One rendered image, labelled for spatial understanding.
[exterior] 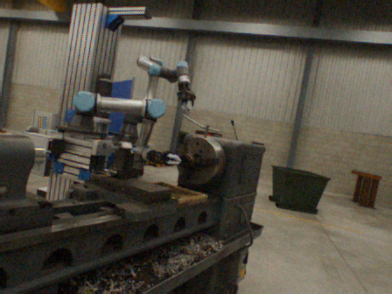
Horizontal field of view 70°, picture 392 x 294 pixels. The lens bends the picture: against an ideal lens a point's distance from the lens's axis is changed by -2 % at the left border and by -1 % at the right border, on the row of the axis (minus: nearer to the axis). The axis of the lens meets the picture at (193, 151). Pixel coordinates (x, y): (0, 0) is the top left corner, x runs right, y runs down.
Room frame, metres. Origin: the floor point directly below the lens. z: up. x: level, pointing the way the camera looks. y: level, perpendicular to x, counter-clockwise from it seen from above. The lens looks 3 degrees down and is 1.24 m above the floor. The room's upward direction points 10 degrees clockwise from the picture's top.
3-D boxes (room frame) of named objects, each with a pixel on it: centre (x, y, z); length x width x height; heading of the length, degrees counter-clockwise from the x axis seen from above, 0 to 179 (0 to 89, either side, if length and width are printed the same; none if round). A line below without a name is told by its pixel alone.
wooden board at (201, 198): (1.65, 0.10, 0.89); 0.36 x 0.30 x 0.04; 58
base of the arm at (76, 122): (1.80, 0.72, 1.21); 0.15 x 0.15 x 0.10
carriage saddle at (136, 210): (1.33, 0.30, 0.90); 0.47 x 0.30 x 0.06; 58
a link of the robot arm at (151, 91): (2.33, 0.42, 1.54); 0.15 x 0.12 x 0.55; 123
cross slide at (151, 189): (1.38, 0.29, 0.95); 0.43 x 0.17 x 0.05; 58
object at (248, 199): (2.24, -0.25, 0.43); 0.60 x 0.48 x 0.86; 148
